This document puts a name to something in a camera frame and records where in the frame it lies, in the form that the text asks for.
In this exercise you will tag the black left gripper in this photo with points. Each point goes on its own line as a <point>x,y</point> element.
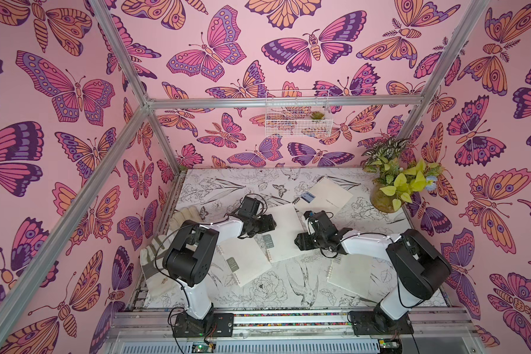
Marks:
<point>267,225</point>

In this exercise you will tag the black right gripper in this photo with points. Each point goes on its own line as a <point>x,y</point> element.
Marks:
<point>308,239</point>

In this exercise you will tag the white spiral notebook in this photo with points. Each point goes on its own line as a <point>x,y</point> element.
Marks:
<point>279,243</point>

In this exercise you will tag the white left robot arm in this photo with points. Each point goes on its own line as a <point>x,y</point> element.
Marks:
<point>189,257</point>

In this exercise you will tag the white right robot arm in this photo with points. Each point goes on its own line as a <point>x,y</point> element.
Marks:
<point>419,268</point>

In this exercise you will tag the CAMP B5 spiral notebook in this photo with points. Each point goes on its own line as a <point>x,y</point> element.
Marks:
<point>325,195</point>

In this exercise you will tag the amber glass plant vase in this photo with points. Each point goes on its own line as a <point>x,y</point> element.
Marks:
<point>382,202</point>

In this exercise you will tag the green leafy plant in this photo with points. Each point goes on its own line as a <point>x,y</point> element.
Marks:
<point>402,180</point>

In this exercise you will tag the small succulent in basket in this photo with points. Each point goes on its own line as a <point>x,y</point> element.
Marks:
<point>317,115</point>

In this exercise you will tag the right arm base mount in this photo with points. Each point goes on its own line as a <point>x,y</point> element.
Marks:
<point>374,323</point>

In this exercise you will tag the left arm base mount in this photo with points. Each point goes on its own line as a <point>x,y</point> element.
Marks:
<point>216,325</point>

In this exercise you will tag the white wire wall basket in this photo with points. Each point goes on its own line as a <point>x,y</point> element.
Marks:
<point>290,116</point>

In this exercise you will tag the aluminium front rail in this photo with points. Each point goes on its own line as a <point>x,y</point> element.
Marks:
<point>332,330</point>

